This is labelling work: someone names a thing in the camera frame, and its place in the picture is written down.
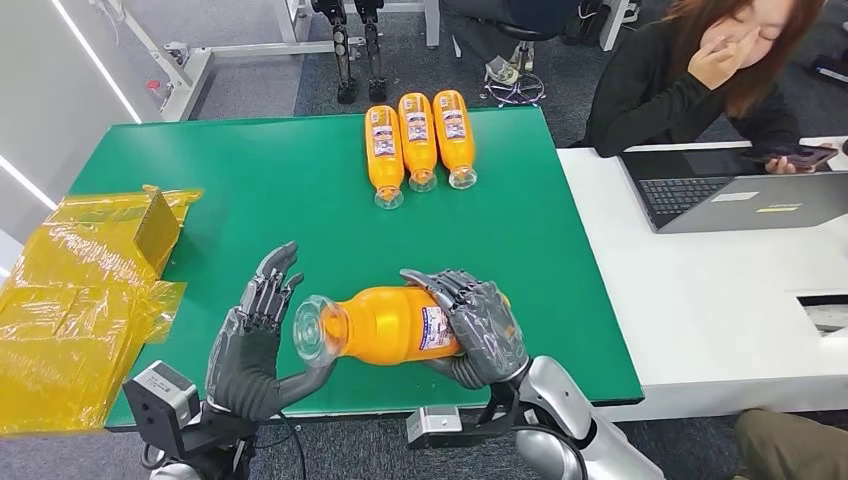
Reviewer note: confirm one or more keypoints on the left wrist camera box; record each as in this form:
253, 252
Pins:
159, 404

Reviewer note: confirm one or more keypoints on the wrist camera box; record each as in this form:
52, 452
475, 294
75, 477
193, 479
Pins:
434, 424
159, 404

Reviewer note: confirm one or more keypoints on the green table mat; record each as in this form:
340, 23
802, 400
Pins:
298, 199

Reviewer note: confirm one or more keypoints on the grey laptop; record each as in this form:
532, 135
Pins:
729, 210

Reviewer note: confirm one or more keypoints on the black humanoid robot leg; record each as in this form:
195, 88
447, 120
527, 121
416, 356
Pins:
342, 53
374, 53

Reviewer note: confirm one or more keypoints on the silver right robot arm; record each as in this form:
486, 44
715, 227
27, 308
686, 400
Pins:
563, 397

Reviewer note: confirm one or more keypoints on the white metal frame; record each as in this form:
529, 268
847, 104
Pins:
192, 71

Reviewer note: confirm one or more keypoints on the smartphone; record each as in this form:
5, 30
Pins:
802, 157

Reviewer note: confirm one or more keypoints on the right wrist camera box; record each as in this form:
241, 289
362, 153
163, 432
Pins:
434, 424

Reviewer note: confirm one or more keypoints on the yellow film wrapped cardboard box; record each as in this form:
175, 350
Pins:
60, 331

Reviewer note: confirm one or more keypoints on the office stool with chrome base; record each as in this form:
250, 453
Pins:
524, 31

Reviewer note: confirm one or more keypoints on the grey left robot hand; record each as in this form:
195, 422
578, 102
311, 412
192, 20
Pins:
245, 371

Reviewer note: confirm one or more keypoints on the person's leg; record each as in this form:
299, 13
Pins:
788, 450

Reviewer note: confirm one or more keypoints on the person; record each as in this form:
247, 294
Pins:
636, 99

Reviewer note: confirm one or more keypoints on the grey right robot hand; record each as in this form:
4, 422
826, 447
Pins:
487, 331

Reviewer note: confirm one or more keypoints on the white desk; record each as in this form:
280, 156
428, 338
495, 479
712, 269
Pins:
696, 298

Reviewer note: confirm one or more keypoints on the orange detergent bottle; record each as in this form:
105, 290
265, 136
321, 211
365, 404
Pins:
384, 161
455, 148
378, 324
417, 151

